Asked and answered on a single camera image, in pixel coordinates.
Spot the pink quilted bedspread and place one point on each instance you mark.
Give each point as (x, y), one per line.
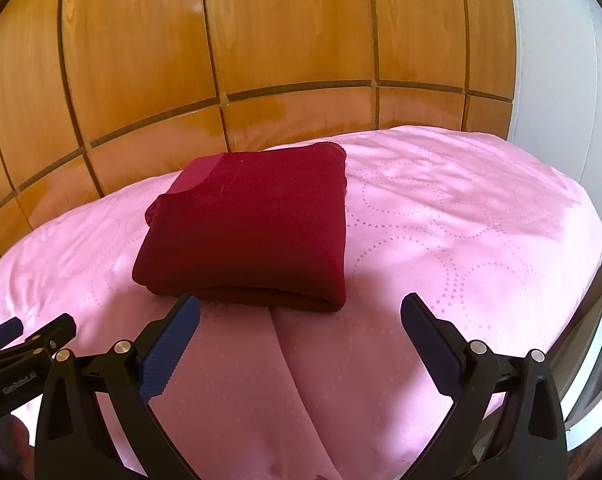
(490, 238)

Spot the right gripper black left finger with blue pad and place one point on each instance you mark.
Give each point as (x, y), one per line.
(72, 439)

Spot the white upholstered headboard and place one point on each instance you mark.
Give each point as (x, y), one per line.
(558, 94)

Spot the dark red garment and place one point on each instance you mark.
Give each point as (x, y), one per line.
(261, 228)

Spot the wooden panelled wardrobe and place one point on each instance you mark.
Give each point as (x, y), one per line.
(98, 94)

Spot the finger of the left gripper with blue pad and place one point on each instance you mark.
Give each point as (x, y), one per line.
(10, 331)

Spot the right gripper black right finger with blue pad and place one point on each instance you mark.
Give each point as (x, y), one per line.
(505, 421)

